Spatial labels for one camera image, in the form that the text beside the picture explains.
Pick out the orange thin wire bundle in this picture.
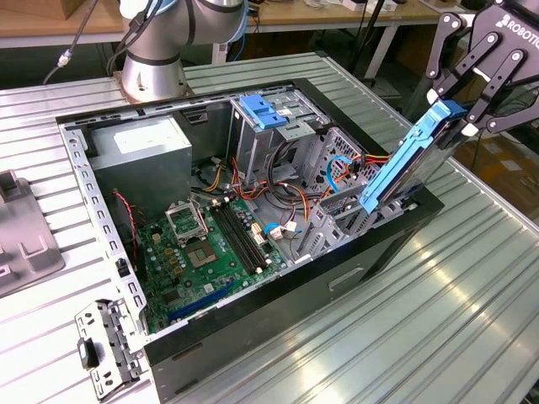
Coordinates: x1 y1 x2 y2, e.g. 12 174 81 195
230 157 270 199

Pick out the red black twisted wire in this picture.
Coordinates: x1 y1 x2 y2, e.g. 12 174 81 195
112 189 142 264

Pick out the brown cardboard box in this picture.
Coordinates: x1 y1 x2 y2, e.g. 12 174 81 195
452 134 539 199

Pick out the blue plastic cage latch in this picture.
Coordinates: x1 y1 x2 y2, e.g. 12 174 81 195
237 95 290 130

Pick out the green motherboard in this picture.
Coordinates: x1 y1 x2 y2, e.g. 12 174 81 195
138 197 291 333

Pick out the metal socket cover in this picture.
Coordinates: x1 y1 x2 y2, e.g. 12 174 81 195
164 200 211 247

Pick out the grey metal disk bay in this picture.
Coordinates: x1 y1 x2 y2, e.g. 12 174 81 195
294 125 422 264

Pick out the yellow black wire bundle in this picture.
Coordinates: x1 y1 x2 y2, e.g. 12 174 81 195
196 156 232 193

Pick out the black cable silver connector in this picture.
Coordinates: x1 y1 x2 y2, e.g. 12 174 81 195
41 0 102 85

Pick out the red orange yellow wire bundle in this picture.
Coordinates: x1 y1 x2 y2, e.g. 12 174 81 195
301 151 397 222

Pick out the metal rear slot bracket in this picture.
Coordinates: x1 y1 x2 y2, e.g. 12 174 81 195
74 297 151 401

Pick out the black RAM slot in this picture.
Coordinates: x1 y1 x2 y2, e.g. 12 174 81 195
226 199 272 268
210 202 259 277
221 200 267 271
215 201 263 274

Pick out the hard disk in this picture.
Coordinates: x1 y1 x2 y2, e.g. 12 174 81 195
359 98 468 214

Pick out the wooden desk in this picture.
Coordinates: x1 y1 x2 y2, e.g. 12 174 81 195
0 0 464 50

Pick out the CPU socket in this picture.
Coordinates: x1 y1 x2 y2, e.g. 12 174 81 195
184 240 221 270

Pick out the grey power supply unit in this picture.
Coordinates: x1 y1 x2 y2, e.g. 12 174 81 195
87 115 194 215

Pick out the grey parts rack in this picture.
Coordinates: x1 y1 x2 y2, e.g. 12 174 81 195
0 170 67 300

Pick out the blue expansion slot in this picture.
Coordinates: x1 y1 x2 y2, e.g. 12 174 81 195
168 279 237 323

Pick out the metal drive cage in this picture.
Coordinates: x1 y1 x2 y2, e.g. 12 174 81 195
229 94 332 189

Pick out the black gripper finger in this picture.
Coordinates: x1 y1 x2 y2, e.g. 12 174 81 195
424 11 503 104
462 48 539 136

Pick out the black PC case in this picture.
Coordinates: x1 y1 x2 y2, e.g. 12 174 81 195
56 77 446 404

